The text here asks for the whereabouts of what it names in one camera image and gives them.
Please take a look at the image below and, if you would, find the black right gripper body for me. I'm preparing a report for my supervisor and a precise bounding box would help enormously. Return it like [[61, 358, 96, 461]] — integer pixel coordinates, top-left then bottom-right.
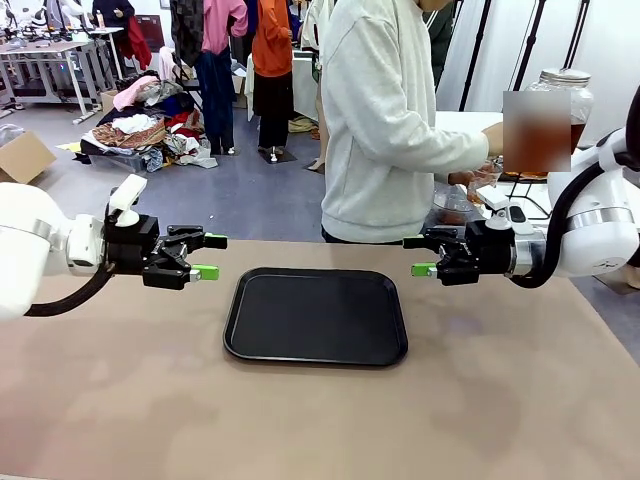
[[462, 221, 516, 281]]

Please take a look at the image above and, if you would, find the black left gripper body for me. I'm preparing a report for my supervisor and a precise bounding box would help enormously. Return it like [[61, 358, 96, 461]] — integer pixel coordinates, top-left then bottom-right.
[[103, 213, 171, 275]]

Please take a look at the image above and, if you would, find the person's right forearm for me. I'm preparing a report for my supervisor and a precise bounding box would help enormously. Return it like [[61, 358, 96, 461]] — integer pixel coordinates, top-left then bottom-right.
[[399, 119, 491, 176]]

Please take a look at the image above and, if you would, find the glass drink dispenser jar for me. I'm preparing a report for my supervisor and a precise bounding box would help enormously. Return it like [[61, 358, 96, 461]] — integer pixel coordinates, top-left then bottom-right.
[[524, 68, 595, 179]]

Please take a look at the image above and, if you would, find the person's left hand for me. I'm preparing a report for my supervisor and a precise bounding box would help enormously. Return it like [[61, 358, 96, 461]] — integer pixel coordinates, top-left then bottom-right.
[[447, 168, 496, 194]]

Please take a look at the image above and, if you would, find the person's right hand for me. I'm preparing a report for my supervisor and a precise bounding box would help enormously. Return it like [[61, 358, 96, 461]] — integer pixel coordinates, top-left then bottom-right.
[[480, 122, 505, 159]]

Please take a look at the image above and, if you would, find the glass bowl with brown contents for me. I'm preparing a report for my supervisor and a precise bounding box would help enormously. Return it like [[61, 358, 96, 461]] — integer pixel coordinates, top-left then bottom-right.
[[432, 182, 474, 226]]

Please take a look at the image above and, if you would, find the black plastic serving tray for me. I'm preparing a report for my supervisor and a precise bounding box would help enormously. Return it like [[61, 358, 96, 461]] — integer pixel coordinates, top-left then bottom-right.
[[222, 267, 409, 367]]

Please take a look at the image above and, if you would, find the pile of mixed clothes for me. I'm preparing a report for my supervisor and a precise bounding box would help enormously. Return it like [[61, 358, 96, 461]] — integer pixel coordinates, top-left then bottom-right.
[[79, 74, 221, 174]]

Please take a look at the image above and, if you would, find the person in white sweatshirt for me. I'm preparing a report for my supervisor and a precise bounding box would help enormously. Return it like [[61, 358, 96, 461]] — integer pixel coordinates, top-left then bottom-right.
[[319, 0, 505, 245]]

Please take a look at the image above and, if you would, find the large open cardboard box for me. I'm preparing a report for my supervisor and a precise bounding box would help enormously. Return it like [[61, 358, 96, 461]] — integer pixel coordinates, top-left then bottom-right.
[[0, 130, 57, 185]]

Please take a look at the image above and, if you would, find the red hanging garment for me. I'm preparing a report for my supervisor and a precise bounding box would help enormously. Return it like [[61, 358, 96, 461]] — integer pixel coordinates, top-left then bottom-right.
[[122, 14, 154, 72]]

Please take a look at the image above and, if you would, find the black light stand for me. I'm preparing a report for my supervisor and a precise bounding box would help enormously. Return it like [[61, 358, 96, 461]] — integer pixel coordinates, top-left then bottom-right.
[[504, 0, 546, 94], [562, 0, 591, 71], [459, 0, 494, 114]]

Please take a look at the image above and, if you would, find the dark patterned hanging garment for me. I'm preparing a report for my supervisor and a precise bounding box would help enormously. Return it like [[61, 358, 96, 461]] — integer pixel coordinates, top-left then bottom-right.
[[168, 0, 206, 69]]

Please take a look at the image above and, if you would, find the white workbench table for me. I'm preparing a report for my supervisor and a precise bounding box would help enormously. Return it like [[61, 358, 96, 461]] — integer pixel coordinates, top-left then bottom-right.
[[64, 27, 126, 81]]

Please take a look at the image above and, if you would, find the grey workbench table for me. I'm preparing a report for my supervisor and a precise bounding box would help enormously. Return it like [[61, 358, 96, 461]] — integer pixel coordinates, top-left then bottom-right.
[[0, 39, 101, 126]]

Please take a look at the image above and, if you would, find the mannequin in pink top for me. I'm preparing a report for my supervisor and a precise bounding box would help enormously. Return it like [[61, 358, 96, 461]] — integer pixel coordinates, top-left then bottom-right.
[[199, 0, 250, 156]]

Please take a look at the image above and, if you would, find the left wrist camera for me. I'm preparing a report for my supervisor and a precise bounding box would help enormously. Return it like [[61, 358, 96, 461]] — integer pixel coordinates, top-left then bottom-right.
[[107, 173, 149, 227]]

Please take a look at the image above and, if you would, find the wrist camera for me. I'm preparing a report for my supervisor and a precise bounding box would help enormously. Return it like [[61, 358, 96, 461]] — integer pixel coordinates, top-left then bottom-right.
[[107, 173, 149, 227], [480, 187, 535, 234]]

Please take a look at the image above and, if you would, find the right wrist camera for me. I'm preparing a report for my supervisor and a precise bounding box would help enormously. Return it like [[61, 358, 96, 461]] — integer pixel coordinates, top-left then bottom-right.
[[480, 187, 535, 234]]

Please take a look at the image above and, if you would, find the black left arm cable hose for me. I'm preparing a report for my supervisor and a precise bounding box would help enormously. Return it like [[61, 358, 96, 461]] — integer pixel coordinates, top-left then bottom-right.
[[24, 262, 114, 319]]

